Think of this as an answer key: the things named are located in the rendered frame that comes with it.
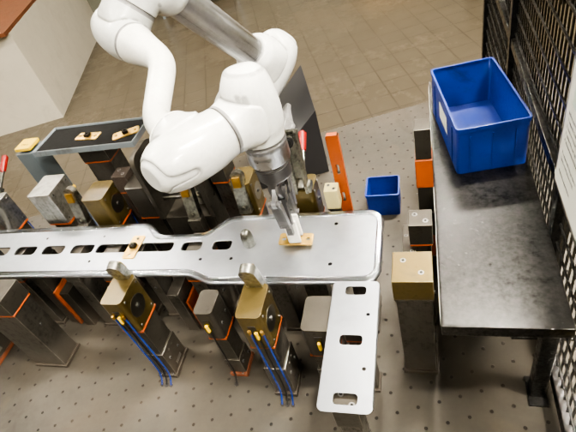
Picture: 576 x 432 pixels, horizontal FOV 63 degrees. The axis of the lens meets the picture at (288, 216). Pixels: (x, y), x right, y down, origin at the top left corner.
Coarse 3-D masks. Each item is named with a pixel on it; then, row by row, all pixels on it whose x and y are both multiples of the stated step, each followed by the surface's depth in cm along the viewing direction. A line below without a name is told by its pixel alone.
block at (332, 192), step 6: (324, 186) 119; (330, 186) 118; (336, 186) 117; (324, 192) 117; (330, 192) 117; (336, 192) 116; (330, 198) 118; (336, 198) 118; (330, 204) 120; (336, 204) 119; (330, 210) 122; (336, 210) 121; (342, 210) 124
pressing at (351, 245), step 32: (128, 224) 137; (224, 224) 127; (256, 224) 124; (320, 224) 118; (352, 224) 116; (0, 256) 141; (32, 256) 137; (64, 256) 134; (96, 256) 130; (160, 256) 124; (192, 256) 121; (224, 256) 118; (256, 256) 116; (288, 256) 113; (320, 256) 111; (352, 256) 108
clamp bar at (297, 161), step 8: (288, 136) 112; (296, 136) 112; (288, 144) 111; (296, 144) 113; (296, 152) 116; (296, 160) 117; (296, 168) 118; (304, 168) 118; (296, 176) 120; (304, 176) 118; (296, 184) 120; (304, 184) 120; (296, 192) 121
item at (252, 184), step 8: (240, 168) 132; (248, 168) 131; (248, 176) 129; (256, 176) 132; (248, 184) 126; (256, 184) 132; (232, 192) 129; (248, 192) 128; (256, 192) 132; (256, 200) 131; (264, 200) 137; (256, 208) 132; (264, 208) 139
